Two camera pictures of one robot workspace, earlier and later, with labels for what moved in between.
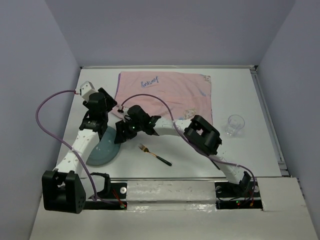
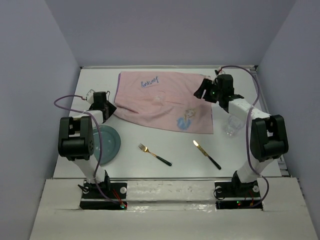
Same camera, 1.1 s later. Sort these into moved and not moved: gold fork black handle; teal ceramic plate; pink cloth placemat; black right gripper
Moved: black right gripper
Not moved: teal ceramic plate; gold fork black handle; pink cloth placemat
